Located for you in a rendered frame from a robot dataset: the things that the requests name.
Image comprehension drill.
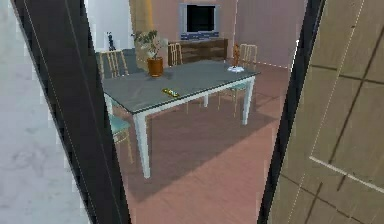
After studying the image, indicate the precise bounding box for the yellow remote control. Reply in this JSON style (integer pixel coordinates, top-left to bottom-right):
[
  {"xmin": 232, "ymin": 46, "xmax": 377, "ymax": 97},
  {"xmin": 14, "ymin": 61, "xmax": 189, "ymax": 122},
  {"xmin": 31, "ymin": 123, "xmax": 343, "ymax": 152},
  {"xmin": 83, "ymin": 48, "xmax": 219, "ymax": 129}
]
[{"xmin": 161, "ymin": 87, "xmax": 181, "ymax": 98}]

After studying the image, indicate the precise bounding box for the grey top white leg table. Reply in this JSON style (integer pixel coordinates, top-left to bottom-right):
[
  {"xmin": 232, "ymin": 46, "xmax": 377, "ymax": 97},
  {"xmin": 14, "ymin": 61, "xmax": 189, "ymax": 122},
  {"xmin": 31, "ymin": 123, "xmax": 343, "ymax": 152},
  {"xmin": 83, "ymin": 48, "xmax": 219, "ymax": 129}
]
[{"xmin": 101, "ymin": 59, "xmax": 261, "ymax": 180}]

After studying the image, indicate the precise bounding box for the wooden chair with teal seat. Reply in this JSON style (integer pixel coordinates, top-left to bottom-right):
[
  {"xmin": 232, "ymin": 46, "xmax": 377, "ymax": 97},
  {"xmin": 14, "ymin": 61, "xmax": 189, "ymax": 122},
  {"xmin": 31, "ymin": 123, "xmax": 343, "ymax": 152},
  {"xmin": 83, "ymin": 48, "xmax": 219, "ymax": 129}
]
[
  {"xmin": 98, "ymin": 49, "xmax": 130, "ymax": 80},
  {"xmin": 108, "ymin": 105, "xmax": 135, "ymax": 165},
  {"xmin": 167, "ymin": 42, "xmax": 184, "ymax": 68},
  {"xmin": 217, "ymin": 43, "xmax": 259, "ymax": 118}
]

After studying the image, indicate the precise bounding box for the dark wooden sideboard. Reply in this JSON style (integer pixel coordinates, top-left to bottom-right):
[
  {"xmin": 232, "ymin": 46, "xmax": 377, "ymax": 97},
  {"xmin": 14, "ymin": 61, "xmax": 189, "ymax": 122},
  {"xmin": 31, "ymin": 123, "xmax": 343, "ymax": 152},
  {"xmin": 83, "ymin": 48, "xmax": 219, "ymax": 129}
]
[{"xmin": 167, "ymin": 37, "xmax": 229, "ymax": 66}]

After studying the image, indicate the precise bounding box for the potted plant in orange pot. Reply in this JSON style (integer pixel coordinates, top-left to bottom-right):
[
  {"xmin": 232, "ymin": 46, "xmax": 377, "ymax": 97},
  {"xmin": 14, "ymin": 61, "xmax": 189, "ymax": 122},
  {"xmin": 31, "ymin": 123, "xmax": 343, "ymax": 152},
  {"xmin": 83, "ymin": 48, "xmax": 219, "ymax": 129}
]
[{"xmin": 131, "ymin": 29, "xmax": 168, "ymax": 78}]

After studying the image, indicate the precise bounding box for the brown statue on white base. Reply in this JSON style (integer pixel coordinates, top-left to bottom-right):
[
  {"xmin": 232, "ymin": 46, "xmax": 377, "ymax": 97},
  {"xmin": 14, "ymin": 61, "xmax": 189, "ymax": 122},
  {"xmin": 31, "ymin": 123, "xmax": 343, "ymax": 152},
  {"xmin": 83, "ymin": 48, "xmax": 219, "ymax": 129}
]
[{"xmin": 227, "ymin": 43, "xmax": 245, "ymax": 74}]

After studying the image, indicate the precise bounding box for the grey framed television set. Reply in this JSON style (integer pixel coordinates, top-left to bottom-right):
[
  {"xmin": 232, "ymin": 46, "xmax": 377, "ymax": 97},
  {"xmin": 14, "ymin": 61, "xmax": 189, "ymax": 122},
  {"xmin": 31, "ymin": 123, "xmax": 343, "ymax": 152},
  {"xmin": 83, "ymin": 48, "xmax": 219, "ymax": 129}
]
[{"xmin": 179, "ymin": 2, "xmax": 221, "ymax": 41}]

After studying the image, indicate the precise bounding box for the yellow curtain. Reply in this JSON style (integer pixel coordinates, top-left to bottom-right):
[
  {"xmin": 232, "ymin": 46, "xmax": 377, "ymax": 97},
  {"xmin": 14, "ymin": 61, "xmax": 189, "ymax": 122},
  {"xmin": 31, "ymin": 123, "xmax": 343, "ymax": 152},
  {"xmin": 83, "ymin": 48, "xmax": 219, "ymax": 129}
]
[{"xmin": 129, "ymin": 0, "xmax": 155, "ymax": 70}]

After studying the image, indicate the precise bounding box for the small black figurine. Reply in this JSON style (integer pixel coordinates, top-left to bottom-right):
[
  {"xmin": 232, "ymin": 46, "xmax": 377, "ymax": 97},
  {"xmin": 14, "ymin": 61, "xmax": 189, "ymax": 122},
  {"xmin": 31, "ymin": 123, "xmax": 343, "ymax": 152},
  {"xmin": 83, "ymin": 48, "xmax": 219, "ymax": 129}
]
[{"xmin": 106, "ymin": 31, "xmax": 117, "ymax": 52}]

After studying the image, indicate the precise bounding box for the brown panelled room door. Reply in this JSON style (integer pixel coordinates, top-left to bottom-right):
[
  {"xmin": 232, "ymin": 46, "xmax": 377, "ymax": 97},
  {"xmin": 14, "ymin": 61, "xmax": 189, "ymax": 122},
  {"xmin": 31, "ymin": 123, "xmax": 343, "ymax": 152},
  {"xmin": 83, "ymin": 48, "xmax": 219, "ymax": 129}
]
[{"xmin": 267, "ymin": 0, "xmax": 384, "ymax": 224}]

